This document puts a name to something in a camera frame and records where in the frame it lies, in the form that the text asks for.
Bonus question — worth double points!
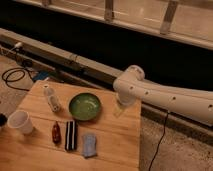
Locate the green ceramic bowl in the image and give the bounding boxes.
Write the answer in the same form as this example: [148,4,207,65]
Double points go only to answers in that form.
[68,93,101,121]

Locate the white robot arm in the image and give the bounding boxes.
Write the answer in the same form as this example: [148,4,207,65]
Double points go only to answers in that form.
[113,65,213,126]

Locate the black white striped block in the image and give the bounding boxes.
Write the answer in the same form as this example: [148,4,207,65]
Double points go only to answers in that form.
[65,121,77,151]

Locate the blue object on floor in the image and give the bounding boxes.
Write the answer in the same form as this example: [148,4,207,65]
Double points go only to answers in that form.
[33,71,49,82]

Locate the white plastic cup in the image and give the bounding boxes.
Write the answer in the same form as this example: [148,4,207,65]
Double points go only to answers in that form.
[7,110,33,134]

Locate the dark object at table edge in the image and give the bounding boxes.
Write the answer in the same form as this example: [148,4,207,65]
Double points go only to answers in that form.
[0,113,7,128]

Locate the black cable on floor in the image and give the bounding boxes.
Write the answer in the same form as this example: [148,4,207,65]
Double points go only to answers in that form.
[147,110,171,171]

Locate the long metal rail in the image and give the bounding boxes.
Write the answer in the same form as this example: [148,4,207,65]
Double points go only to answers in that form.
[0,28,213,145]

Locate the black coiled cable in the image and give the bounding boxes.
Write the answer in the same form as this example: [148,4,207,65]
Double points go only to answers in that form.
[1,59,36,92]

